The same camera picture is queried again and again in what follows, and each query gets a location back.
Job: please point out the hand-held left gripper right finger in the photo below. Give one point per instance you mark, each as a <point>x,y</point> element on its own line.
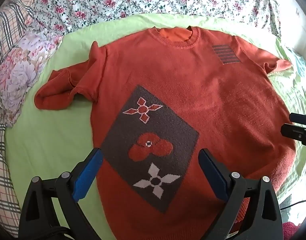
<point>214,173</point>

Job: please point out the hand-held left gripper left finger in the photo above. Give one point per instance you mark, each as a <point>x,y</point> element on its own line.
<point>86,173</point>

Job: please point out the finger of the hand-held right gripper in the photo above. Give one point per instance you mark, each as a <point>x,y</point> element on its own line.
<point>302,118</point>
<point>297,132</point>

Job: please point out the orange knit sweater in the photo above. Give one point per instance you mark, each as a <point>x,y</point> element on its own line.
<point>200,92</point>

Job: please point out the pale printed bed sheet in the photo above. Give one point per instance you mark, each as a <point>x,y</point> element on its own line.
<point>297,80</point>

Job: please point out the light green sheet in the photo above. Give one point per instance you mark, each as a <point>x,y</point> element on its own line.
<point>50,140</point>

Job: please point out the plaid blanket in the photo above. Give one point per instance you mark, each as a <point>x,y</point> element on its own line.
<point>5,170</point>

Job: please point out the person's dark red clothing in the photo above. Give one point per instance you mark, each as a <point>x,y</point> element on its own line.
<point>290,230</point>

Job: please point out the purple floral pillow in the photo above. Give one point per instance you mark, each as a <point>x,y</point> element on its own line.
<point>17,77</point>

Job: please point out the pink floral bed sheet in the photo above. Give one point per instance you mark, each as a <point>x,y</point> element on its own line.
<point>153,0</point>

